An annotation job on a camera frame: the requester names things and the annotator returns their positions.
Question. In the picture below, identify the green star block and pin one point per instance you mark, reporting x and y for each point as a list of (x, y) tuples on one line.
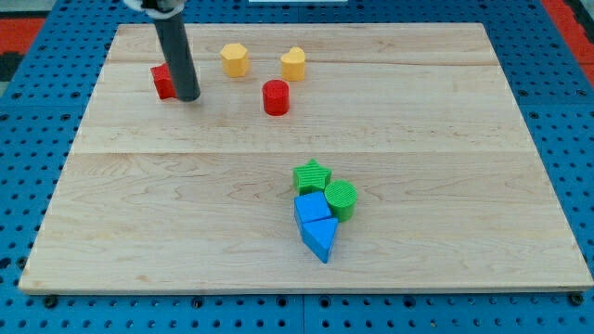
[(311, 177)]

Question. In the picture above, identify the yellow hexagon block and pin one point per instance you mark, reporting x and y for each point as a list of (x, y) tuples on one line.
[(235, 60)]

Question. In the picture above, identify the red star block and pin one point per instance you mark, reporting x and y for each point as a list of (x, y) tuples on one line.
[(163, 81)]

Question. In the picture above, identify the light wooden board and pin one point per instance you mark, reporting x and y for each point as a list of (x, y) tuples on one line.
[(319, 158)]

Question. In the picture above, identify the blue cube block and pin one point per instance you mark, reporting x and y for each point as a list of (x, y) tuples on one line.
[(309, 208)]

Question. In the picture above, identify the green cylinder block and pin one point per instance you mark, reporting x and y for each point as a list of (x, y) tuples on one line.
[(341, 196)]

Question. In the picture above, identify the blue triangle block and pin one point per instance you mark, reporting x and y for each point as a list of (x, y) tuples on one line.
[(319, 237)]

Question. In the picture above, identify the red cylinder block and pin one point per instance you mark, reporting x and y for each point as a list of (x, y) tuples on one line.
[(276, 97)]

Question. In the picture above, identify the yellow heart block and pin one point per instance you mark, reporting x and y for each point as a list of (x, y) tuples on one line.
[(293, 65)]

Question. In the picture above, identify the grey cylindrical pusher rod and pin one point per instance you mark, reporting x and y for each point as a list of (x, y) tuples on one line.
[(175, 48)]

